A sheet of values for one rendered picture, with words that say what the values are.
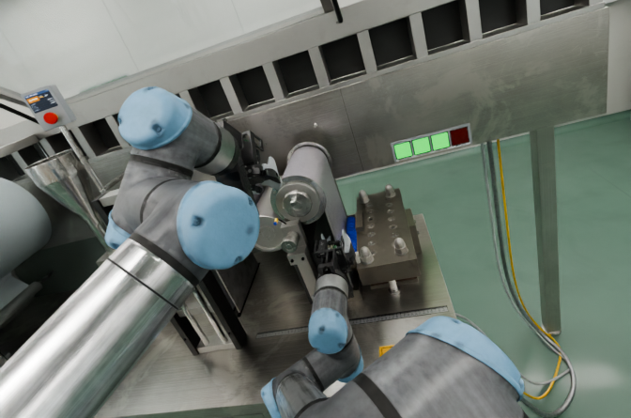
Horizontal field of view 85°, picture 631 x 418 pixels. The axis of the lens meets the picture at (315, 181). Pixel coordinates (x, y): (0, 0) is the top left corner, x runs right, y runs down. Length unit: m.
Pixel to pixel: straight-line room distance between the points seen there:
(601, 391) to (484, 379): 1.59
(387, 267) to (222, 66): 0.79
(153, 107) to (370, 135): 0.84
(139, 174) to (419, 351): 0.36
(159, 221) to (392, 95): 0.92
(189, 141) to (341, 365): 0.55
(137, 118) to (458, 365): 0.43
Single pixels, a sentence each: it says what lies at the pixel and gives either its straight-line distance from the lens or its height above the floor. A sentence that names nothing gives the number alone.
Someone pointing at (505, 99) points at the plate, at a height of 1.26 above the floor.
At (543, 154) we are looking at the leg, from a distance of 1.53.
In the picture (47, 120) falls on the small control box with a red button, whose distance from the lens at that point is 1.11.
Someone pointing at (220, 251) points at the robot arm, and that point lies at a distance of 0.31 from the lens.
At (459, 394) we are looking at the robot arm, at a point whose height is 1.29.
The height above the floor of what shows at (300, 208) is 1.24.
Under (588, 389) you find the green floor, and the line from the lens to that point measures 2.00.
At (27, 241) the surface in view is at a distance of 1.54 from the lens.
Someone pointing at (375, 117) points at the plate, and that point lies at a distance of 1.15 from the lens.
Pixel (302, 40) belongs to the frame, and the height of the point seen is 1.60.
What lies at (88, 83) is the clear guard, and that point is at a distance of 1.42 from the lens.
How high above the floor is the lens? 1.64
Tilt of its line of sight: 23 degrees down
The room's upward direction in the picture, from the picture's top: 19 degrees counter-clockwise
